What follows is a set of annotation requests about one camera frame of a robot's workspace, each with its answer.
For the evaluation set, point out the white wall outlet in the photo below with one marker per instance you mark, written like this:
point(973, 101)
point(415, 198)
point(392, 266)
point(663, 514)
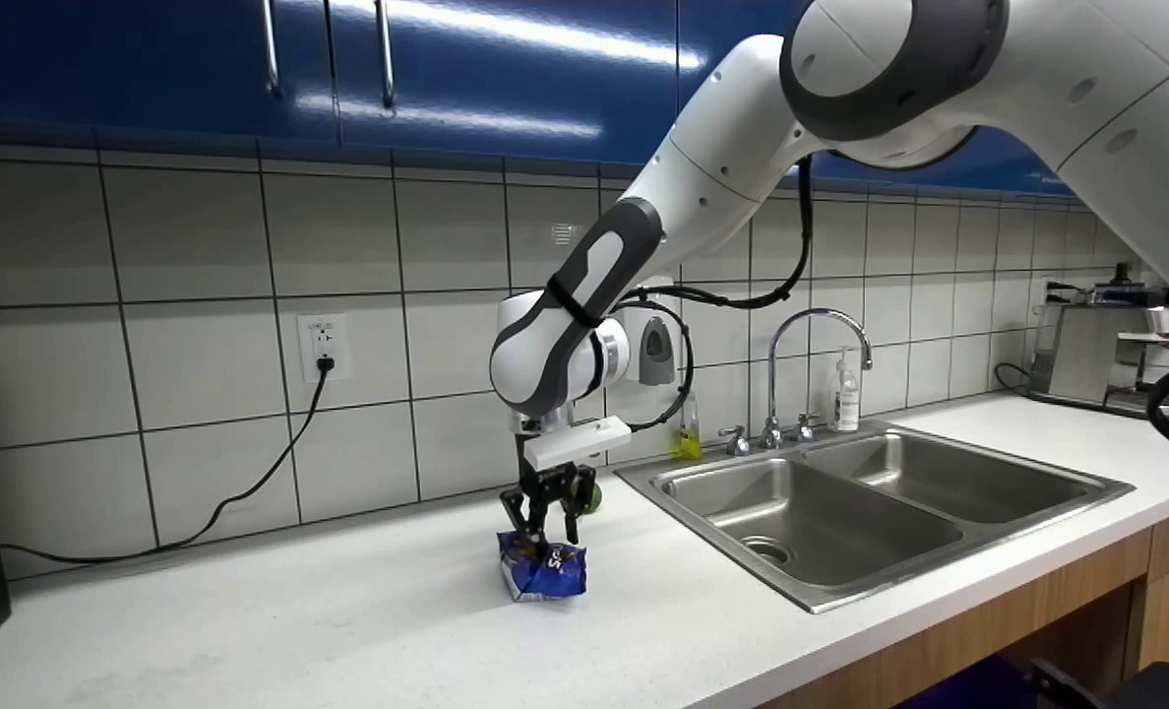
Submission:
point(326, 346)

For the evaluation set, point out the green lime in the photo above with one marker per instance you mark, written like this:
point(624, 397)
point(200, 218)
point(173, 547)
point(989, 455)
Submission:
point(591, 496)

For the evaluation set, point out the blue Doritos snack packet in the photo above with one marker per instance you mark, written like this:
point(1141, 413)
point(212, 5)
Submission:
point(543, 571)

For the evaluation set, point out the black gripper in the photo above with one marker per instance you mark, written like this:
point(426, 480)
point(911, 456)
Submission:
point(532, 492)

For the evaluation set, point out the blue upper cabinets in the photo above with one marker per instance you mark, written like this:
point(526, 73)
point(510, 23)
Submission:
point(545, 84)

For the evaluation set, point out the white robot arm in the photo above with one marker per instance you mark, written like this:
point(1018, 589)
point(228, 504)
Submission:
point(890, 84)

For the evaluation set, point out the white wall soap dispenser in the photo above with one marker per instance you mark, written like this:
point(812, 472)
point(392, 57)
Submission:
point(651, 346)

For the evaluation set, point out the stainless steel double sink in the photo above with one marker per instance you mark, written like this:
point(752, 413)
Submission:
point(843, 518)

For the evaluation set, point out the yellow green sponge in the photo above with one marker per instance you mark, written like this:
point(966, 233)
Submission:
point(688, 445)

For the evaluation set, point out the white soap bottle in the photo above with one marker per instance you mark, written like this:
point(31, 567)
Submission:
point(848, 397)

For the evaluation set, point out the wooden lower cabinet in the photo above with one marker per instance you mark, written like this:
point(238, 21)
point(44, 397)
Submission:
point(1099, 621)

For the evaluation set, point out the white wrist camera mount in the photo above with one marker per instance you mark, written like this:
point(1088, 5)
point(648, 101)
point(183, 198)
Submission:
point(577, 441)

